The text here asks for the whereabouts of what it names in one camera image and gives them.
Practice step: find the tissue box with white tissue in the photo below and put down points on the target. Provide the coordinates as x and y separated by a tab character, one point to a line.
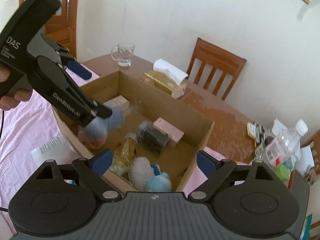
167	78

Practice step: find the blue white knitted sock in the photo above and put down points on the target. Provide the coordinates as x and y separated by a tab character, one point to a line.
99	128

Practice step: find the clear jar of black clips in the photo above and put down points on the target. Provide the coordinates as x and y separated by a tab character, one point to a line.
151	137

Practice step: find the pink small carton box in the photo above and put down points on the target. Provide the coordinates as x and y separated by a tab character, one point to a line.
174	134

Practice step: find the beige small carton box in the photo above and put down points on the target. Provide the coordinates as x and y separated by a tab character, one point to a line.
119	102

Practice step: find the light blue plush toy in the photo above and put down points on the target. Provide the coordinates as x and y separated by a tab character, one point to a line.
160	182

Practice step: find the pink cloth table cover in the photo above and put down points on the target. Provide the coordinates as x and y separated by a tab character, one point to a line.
26	127

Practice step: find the clear glass mug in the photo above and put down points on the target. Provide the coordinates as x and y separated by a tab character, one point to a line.
122	53

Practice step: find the white sock blue stripe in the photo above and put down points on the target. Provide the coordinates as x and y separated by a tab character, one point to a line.
140	172

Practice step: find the clear plastic water bottle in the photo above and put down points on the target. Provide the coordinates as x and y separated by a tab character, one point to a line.
281	145

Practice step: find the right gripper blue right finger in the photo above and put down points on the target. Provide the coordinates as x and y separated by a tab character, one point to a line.
218	173

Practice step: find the wooden chair behind table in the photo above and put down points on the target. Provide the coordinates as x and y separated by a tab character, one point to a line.
219	59

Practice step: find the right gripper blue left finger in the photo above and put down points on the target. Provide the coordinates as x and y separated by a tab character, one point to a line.
90	172

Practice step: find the brown cardboard box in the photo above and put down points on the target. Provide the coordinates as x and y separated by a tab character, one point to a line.
147	103

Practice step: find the white green medical bottle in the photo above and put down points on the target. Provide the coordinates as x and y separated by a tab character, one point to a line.
57	149

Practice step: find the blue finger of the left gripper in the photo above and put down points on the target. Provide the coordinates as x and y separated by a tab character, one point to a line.
70	99
79	69

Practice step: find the wooden chair at right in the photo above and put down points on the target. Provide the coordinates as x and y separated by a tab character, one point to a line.
314	143

